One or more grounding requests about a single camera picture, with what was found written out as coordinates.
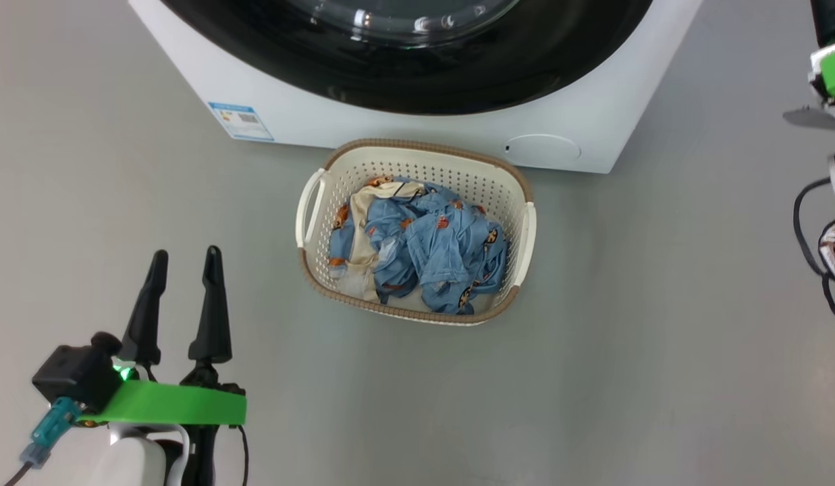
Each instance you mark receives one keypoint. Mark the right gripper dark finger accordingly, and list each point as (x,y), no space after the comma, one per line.
(832,20)

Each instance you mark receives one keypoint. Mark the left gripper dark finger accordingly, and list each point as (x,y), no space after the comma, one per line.
(212,317)
(146,317)

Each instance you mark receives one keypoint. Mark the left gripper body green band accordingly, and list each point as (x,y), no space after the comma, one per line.
(167,403)

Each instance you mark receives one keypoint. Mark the cream patterned garment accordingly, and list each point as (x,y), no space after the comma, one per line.
(363,236)

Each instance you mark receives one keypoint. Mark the blue patterned garment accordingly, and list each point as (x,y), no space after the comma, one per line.
(444,250)

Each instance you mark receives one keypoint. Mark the black round glass door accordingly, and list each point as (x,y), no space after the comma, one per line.
(417,74)

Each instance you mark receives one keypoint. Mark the cream perforated laundry basket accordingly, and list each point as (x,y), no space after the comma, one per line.
(322,270)

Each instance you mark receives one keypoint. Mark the white washing machine body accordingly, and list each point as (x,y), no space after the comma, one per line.
(187,81)

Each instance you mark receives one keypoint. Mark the blue energy label sticker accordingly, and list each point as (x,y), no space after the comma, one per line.
(240,121)

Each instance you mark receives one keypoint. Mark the round filter cover flap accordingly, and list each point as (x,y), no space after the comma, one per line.
(542,147)

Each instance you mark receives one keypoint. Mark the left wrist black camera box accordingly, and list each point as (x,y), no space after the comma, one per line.
(76,374)

